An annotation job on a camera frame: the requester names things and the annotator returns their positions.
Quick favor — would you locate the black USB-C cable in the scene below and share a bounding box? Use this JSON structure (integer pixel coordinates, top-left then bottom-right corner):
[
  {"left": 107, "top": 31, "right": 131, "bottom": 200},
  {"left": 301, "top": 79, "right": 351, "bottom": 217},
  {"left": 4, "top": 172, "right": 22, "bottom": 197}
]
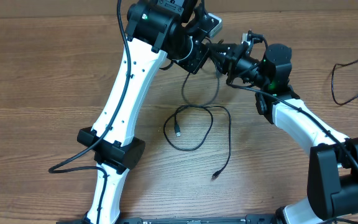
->
[{"left": 331, "top": 49, "right": 358, "bottom": 106}]

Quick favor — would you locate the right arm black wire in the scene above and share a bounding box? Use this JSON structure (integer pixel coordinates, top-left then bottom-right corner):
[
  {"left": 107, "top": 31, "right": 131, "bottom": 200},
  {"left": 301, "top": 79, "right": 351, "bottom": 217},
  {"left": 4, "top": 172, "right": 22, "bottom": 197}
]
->
[{"left": 227, "top": 30, "right": 358, "bottom": 224}]

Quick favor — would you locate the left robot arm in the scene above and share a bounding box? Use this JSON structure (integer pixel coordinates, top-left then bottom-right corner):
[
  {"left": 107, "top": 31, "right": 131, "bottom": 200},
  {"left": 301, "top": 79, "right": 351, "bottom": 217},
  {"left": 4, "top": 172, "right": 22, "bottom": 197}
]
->
[{"left": 77, "top": 1, "right": 223, "bottom": 223}]

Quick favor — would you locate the black USB-A cable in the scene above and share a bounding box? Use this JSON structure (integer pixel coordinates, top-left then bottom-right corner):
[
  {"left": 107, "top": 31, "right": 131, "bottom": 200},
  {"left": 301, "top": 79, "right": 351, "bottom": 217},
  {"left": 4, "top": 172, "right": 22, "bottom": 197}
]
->
[{"left": 181, "top": 60, "right": 222, "bottom": 106}]

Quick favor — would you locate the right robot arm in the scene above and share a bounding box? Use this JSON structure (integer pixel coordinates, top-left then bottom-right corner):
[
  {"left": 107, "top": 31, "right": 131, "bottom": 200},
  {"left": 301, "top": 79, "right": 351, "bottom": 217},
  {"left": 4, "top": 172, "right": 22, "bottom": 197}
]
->
[{"left": 208, "top": 42, "right": 358, "bottom": 223}]

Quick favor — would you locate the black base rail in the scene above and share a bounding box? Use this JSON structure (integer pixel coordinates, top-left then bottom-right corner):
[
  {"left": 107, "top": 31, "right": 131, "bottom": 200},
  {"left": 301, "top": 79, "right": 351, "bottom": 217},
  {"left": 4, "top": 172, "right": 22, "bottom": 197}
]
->
[{"left": 56, "top": 213, "right": 291, "bottom": 224}]

